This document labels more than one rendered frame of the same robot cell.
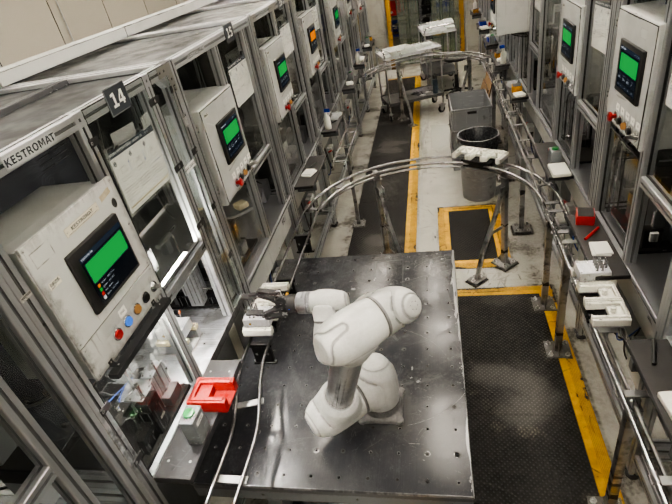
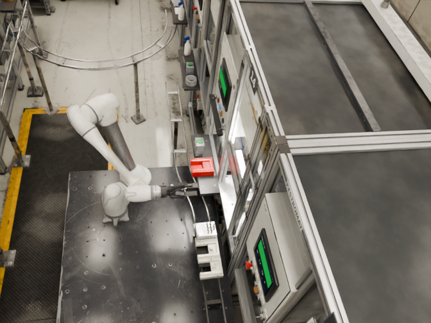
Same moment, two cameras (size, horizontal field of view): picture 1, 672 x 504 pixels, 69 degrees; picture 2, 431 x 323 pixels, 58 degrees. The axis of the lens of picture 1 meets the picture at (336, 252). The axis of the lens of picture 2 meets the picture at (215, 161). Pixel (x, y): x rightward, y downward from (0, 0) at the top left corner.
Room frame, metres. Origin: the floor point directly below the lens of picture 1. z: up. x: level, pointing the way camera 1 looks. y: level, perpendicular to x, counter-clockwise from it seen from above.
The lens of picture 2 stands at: (2.80, -0.24, 3.14)
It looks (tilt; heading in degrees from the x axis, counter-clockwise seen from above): 52 degrees down; 148
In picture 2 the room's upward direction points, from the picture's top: 11 degrees clockwise
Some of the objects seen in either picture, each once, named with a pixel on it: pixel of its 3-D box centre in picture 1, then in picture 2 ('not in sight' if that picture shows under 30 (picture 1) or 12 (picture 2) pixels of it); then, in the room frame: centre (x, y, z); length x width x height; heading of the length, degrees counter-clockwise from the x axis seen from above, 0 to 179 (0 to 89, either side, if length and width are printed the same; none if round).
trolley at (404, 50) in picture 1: (411, 78); not in sight; (6.92, -1.52, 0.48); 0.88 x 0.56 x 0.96; 93
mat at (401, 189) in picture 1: (396, 137); not in sight; (6.07, -1.08, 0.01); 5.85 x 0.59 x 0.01; 165
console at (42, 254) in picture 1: (71, 277); (243, 85); (1.30, 0.81, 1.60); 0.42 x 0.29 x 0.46; 165
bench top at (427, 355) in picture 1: (349, 344); (145, 259); (1.76, 0.03, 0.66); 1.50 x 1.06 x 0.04; 165
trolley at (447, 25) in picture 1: (438, 53); not in sight; (8.05, -2.25, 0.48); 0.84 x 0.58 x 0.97; 173
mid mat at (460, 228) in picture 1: (471, 233); not in sight; (3.49, -1.17, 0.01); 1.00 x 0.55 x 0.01; 165
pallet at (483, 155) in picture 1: (479, 158); not in sight; (3.16, -1.14, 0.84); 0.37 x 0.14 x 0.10; 43
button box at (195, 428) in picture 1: (192, 424); (200, 146); (1.20, 0.63, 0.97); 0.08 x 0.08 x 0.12; 75
